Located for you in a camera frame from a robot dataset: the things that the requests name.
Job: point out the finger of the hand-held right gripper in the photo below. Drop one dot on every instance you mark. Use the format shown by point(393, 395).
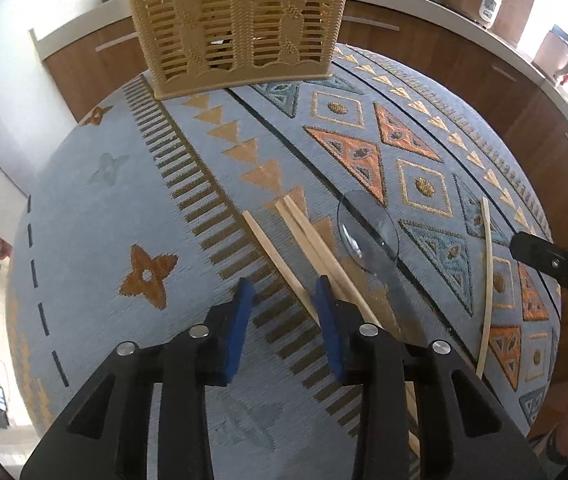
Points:
point(554, 262)

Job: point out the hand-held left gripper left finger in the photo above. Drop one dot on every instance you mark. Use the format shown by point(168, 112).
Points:
point(239, 330)

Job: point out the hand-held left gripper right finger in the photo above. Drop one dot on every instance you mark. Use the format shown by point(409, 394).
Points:
point(329, 330)

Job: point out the clear plastic spoon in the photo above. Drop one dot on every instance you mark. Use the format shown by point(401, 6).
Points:
point(364, 230)

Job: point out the yellow plastic utensil basket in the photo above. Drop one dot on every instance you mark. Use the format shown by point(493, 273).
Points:
point(188, 80)

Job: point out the blue patterned tablecloth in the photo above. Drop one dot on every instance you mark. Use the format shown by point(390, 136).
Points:
point(113, 220)

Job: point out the pale electric kettle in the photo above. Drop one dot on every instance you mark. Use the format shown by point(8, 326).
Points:
point(554, 55)

